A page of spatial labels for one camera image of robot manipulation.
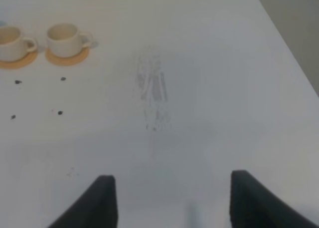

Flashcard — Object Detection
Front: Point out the left white teacup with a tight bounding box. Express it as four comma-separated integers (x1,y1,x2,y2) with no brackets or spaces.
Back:
0,26,38,62

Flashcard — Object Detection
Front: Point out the right white teacup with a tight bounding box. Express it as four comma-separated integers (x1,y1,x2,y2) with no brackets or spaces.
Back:
46,23,93,58

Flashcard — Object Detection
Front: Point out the right orange coaster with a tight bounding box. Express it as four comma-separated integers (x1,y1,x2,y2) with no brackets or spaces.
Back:
45,48,90,66

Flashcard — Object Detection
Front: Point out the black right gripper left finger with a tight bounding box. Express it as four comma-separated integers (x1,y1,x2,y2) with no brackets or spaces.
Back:
50,176,119,228

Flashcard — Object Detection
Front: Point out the orange coaster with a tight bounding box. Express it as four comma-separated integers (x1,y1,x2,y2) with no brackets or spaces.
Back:
0,51,38,69
45,48,90,66

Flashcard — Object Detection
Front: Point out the white teacup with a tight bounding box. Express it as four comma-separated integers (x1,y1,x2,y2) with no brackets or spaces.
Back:
0,26,38,62
46,23,93,58

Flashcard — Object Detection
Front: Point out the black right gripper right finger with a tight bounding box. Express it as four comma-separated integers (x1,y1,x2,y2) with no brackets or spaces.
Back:
229,170,318,228

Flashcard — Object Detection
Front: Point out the left orange coaster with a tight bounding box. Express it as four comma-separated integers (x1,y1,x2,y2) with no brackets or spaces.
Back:
0,51,38,69

